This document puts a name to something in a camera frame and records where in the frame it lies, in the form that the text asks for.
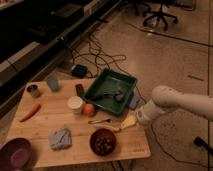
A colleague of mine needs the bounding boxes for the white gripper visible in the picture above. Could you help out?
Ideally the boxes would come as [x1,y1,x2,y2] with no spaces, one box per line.
[121,100,164,129]

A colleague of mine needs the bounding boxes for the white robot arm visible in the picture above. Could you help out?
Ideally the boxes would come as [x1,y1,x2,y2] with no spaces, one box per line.
[121,85,213,129]

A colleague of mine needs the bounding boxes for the white paper cup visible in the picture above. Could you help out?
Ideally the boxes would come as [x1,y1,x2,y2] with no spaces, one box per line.
[67,96,84,115]

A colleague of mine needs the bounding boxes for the blue block at table edge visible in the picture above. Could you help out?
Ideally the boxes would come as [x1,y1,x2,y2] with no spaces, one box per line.
[128,96,140,110]

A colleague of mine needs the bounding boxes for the grey object in tray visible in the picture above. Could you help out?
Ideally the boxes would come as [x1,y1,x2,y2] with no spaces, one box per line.
[96,90,124,102]

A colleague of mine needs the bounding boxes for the green plastic tray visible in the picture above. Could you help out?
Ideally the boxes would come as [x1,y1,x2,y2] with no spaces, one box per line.
[83,68,137,117]

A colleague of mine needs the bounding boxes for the brown bowl with beans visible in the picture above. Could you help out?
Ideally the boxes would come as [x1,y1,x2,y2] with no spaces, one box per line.
[90,128,117,156]

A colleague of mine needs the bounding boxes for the orange fruit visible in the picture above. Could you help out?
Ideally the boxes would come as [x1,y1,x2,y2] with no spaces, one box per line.
[83,103,95,117]

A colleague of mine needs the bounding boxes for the black rectangular block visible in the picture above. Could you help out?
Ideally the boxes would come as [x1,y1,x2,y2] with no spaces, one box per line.
[75,84,84,97]

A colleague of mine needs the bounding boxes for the black power adapter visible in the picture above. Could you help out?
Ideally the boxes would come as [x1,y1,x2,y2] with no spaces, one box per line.
[71,64,88,78]

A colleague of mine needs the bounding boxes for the crumpled blue cloth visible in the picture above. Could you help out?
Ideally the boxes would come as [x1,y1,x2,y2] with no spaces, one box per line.
[48,128,72,150]

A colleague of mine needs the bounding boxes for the orange carrot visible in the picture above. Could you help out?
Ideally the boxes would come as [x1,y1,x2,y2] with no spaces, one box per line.
[19,104,41,122]

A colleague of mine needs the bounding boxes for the small metal can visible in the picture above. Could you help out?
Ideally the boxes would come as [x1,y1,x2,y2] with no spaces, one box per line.
[27,84,41,98]

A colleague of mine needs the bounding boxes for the black office chair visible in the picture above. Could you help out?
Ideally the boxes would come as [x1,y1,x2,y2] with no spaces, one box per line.
[129,0,178,31]

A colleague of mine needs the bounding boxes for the purple plate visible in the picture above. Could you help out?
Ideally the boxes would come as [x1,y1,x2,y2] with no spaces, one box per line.
[0,138,32,171]

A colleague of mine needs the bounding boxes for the dark shelf unit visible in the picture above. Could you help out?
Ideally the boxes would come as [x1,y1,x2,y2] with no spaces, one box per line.
[0,0,119,117]

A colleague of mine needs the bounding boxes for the black floor cables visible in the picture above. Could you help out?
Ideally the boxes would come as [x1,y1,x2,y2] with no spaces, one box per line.
[58,33,213,168]

